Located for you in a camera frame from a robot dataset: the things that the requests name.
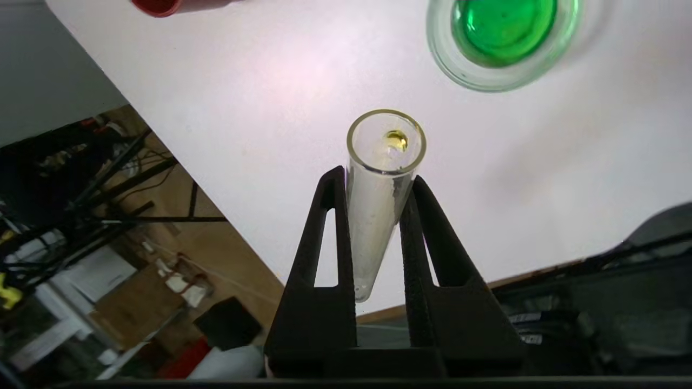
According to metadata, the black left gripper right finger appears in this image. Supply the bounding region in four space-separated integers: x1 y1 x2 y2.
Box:
400 176 524 352

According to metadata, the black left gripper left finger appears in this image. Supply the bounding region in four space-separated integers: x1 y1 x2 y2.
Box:
265 166 358 352

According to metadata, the yellow pigment glass test tube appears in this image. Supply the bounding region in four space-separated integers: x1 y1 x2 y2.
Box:
346 109 427 303

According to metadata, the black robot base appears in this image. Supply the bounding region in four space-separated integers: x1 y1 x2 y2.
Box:
487 201 692 379

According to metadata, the glass beaker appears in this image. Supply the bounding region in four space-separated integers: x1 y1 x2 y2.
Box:
426 0 582 92

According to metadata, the small black box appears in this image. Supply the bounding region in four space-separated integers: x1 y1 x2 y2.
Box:
194 296 264 352

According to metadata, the red floor object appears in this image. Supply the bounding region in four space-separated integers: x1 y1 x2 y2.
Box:
156 338 212 379

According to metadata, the black metal stand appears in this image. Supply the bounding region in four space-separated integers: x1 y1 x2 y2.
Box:
0 127 228 287

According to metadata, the white flat board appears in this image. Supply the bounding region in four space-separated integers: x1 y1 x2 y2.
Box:
32 246 138 303

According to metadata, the yellow object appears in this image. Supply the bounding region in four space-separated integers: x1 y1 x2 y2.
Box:
0 272 23 310

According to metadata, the dark red plastic cup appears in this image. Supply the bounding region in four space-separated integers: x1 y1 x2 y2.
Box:
131 0 238 18

